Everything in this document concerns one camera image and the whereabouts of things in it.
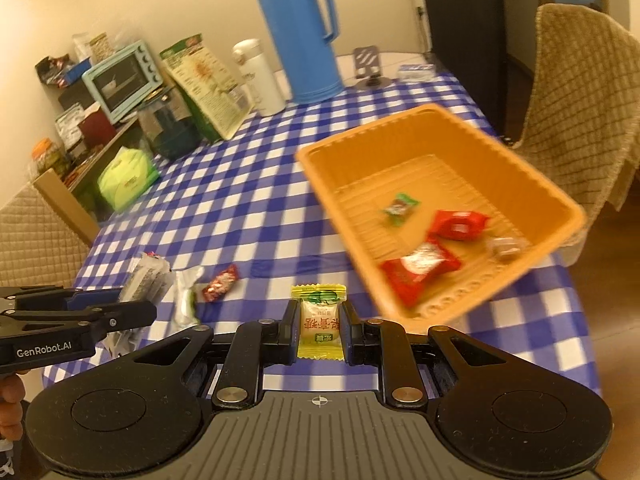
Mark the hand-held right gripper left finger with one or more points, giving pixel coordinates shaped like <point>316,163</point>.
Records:
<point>289,332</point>

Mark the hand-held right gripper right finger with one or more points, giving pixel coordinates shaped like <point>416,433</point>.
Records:
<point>352,332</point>

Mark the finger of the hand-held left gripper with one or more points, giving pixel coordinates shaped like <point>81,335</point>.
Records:
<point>92,297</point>
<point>130,315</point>

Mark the yellow candy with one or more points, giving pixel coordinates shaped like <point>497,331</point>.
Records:
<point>319,320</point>

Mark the clear packet with dark snack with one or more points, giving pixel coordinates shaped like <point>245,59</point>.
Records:
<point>145,275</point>

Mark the white plastic wrapper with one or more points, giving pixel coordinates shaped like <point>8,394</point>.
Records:
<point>185,300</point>

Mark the dark brown candy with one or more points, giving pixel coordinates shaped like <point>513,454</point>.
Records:
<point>220,282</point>

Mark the large red snack packet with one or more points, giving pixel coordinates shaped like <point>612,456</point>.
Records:
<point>420,267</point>

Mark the green candy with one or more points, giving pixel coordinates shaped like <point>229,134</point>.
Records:
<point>400,207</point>

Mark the red white-label candy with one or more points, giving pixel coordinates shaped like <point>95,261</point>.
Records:
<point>457,224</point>

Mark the orange plastic tray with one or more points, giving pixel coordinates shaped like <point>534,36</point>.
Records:
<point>350,170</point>

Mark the clear brown candy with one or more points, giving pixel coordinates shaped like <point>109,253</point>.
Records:
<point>505,247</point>

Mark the person's left hand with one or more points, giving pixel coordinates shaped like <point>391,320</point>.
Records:
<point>11,400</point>

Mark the chair with beige quilted cover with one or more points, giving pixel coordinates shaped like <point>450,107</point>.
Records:
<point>35,245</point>

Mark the tan cardboard box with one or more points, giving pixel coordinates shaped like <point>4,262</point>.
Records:
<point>65,200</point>

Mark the green tissue pack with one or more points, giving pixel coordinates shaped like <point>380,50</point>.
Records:
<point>125,180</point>

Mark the blue checked tablecloth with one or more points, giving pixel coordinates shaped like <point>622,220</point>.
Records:
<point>240,200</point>

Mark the orange lid jar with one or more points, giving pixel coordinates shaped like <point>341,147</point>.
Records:
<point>49,159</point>

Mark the wooden shelf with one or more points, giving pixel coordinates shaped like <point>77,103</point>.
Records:
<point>107,152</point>

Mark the dark red box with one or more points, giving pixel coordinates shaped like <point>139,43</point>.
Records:
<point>97,127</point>

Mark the stack of white packs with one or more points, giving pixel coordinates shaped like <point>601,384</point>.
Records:
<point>69,125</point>

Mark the glass jar with dark lid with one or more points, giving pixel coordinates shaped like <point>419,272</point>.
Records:
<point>170,135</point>

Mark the black box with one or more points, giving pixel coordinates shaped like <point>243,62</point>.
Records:
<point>72,95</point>

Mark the light blue toaster oven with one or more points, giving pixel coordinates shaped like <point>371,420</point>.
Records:
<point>120,85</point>

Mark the blue storage box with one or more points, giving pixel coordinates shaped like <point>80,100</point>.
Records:
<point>80,72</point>

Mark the dark snack bag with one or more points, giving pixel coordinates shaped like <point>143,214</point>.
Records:
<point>52,69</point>

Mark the green printed snack bag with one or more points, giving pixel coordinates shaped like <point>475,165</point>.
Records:
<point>210,85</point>

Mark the white insulated bottle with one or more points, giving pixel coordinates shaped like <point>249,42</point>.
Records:
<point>262,85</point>

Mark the clear jar of nuts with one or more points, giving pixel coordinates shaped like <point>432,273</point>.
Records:
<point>100,46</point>

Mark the white plastic bag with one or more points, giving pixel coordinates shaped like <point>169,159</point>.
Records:
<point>81,46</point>

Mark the small white blue pack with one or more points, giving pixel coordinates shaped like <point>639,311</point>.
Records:
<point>417,71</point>

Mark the grey phone stand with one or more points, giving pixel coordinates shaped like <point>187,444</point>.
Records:
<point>367,60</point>

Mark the blue thermos jug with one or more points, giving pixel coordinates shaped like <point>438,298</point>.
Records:
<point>300,50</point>

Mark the black cabinet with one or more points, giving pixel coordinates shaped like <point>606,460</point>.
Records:
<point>465,60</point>

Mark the chair with draped quilted cover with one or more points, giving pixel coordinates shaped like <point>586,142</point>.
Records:
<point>575,110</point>

